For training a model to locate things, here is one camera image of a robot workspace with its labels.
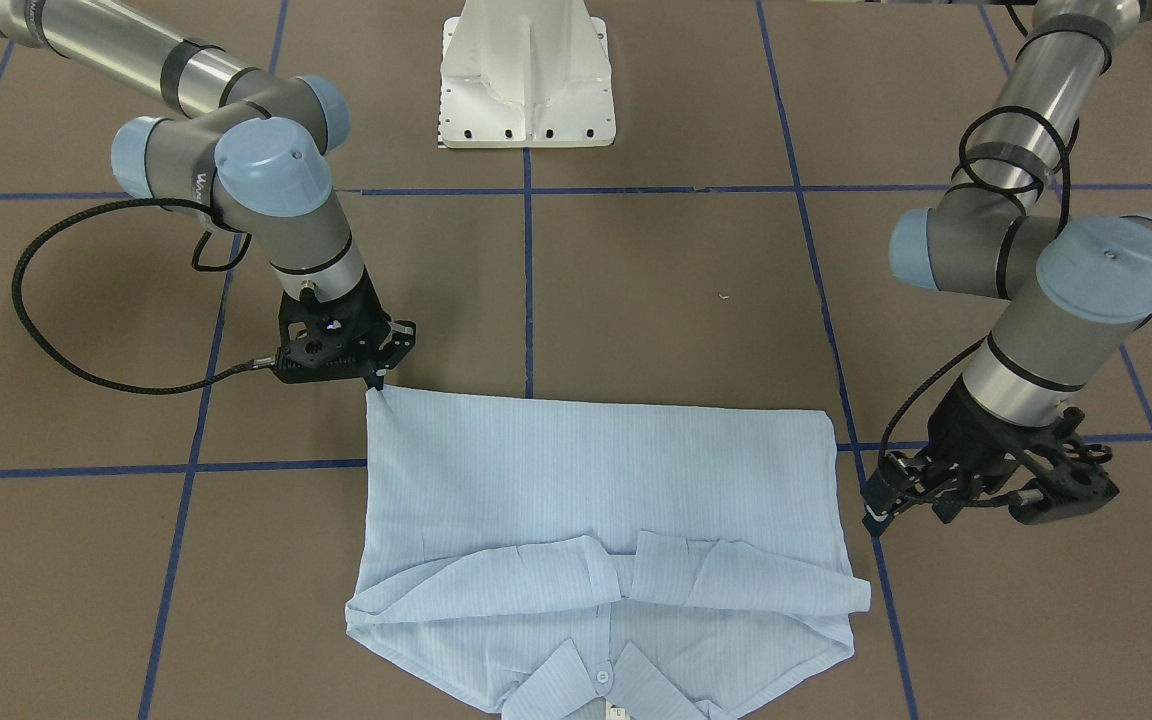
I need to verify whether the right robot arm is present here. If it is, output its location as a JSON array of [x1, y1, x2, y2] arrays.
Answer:
[[0, 1, 416, 395]]

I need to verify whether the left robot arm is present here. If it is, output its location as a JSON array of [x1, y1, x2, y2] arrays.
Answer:
[[861, 1, 1152, 537]]

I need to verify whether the white camera stand base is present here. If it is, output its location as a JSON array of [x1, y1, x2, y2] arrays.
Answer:
[[438, 1, 617, 149]]

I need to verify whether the light blue button shirt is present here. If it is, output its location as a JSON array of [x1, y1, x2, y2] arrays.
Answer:
[[344, 386, 872, 719]]

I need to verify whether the black braided cable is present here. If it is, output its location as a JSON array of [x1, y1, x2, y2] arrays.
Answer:
[[12, 196, 282, 395]]

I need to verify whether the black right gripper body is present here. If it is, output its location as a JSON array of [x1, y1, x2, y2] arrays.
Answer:
[[271, 272, 417, 384]]

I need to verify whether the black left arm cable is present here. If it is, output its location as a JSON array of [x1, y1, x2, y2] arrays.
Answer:
[[876, 100, 1077, 461]]

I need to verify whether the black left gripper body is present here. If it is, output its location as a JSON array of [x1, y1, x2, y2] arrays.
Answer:
[[861, 381, 1120, 525]]

